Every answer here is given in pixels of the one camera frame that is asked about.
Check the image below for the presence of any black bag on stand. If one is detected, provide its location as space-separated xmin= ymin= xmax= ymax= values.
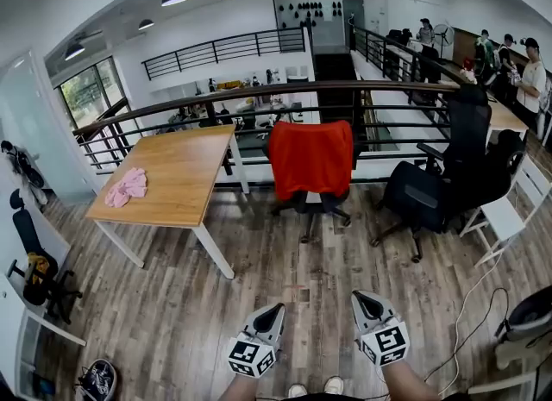
xmin=0 ymin=140 xmax=47 ymax=190

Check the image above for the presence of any black mesh office chair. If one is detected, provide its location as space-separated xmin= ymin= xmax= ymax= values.
xmin=443 ymin=128 xmax=527 ymax=233

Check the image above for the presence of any black swivel chair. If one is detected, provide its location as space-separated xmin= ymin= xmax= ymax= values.
xmin=261 ymin=129 xmax=363 ymax=244

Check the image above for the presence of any pink crumpled cloth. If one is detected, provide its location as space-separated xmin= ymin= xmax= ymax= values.
xmin=104 ymin=166 xmax=149 ymax=209

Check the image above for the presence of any wall panel with black items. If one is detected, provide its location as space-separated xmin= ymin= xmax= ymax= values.
xmin=272 ymin=0 xmax=347 ymax=54

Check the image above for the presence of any yellow item on chair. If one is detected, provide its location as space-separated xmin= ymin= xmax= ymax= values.
xmin=25 ymin=252 xmax=52 ymax=285

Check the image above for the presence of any dark curved balcony railing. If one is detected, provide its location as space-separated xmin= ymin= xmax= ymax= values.
xmin=72 ymin=79 xmax=463 ymax=177

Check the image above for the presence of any black high-back office chair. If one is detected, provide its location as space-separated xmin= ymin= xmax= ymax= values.
xmin=369 ymin=83 xmax=493 ymax=264

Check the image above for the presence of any wooden desk with white legs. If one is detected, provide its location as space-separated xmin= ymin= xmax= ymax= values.
xmin=85 ymin=124 xmax=251 ymax=280

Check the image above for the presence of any wooden desk by people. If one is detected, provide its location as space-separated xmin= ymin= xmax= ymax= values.
xmin=486 ymin=96 xmax=530 ymax=144

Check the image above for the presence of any grey round floor appliance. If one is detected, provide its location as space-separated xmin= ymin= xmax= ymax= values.
xmin=499 ymin=284 xmax=552 ymax=343

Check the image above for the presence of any large window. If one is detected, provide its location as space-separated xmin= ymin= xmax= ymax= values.
xmin=53 ymin=55 xmax=131 ymax=131

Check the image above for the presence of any white folding chair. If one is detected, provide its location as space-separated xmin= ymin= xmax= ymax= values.
xmin=458 ymin=156 xmax=552 ymax=269

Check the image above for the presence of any white cable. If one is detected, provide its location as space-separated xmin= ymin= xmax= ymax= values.
xmin=423 ymin=251 xmax=506 ymax=397

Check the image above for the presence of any black stairway railing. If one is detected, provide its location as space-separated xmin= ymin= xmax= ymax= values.
xmin=351 ymin=26 xmax=456 ymax=86

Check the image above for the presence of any black horizontal bar railing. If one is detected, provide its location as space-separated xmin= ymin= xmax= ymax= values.
xmin=141 ymin=26 xmax=308 ymax=82

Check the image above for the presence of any person's right white shoe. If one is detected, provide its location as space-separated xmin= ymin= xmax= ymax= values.
xmin=323 ymin=375 xmax=345 ymax=396

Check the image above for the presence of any standing pedestal fan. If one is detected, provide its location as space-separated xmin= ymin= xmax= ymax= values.
xmin=431 ymin=23 xmax=455 ymax=65

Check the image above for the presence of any red clothing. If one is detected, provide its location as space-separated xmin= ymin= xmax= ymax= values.
xmin=268 ymin=120 xmax=354 ymax=202

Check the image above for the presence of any black cable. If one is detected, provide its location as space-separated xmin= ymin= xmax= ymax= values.
xmin=423 ymin=287 xmax=511 ymax=384

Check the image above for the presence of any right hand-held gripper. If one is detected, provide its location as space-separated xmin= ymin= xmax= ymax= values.
xmin=350 ymin=290 xmax=411 ymax=367

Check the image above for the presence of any person's left forearm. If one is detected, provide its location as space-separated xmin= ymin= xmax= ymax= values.
xmin=217 ymin=372 xmax=260 ymax=401

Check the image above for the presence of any black office chair with headrest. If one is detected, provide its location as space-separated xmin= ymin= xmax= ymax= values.
xmin=5 ymin=188 xmax=84 ymax=325

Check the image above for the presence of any person's right forearm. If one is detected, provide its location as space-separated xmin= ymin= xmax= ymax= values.
xmin=380 ymin=356 xmax=442 ymax=401

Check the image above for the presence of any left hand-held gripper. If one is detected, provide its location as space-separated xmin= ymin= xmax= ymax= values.
xmin=227 ymin=303 xmax=287 ymax=379

